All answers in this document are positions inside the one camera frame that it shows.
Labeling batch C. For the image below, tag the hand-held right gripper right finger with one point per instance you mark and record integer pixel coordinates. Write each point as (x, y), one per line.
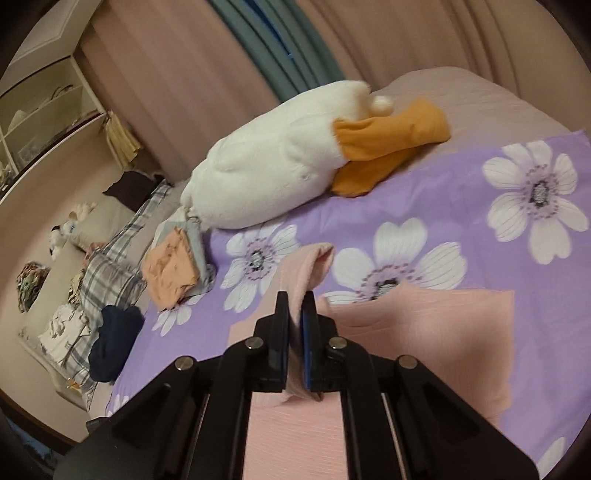
(307, 355)

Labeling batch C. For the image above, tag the orange folded garment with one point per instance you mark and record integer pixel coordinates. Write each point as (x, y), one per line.
(168, 267)

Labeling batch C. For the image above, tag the pink striped shirt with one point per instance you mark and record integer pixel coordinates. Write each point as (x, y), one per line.
(415, 346)

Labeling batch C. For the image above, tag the white plush goose toy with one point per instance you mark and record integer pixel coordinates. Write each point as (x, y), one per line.
(268, 157)

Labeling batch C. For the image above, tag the grey-blue folded garment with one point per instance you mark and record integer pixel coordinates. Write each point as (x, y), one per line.
(199, 249)

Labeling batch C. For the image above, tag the white cartoon print pillow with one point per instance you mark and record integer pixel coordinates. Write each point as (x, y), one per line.
(62, 337)

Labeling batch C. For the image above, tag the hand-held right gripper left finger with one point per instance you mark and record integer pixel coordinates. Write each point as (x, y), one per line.
(285, 350)

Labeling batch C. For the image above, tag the yellow hanging cloth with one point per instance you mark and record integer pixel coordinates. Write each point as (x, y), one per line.
(121, 138)

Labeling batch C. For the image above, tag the navy cloth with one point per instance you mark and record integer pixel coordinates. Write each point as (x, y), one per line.
(115, 341)

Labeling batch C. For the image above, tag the teal curtain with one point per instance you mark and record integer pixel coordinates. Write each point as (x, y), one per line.
(277, 50)

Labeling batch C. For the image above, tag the patterned round cushion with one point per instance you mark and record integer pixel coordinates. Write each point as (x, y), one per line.
(32, 286)

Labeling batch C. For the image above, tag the small white plush toy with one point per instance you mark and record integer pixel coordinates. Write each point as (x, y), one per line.
(64, 235)

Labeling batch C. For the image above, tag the white shelf cabinet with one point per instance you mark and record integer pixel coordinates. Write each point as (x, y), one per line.
(41, 106)

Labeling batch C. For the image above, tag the dark brown cloth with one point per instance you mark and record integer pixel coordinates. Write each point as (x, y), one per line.
(131, 184)

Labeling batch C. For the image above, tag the beige pillow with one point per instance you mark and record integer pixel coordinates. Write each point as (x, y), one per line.
(108, 221)

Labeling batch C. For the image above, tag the purple floral blanket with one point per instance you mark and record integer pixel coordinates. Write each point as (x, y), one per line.
(438, 217)

